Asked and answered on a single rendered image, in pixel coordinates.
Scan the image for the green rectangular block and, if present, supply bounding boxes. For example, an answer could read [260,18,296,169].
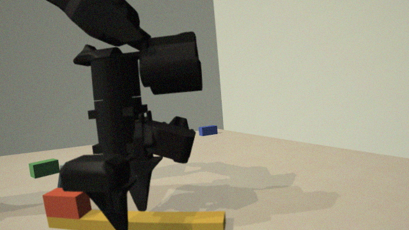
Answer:
[29,158,59,179]

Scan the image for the yellow bar with red block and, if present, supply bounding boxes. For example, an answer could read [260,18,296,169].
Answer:
[43,188,226,230]

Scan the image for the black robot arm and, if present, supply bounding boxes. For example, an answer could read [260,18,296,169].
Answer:
[47,0,203,164]

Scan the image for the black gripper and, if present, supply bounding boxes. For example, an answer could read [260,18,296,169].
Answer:
[59,96,163,230]

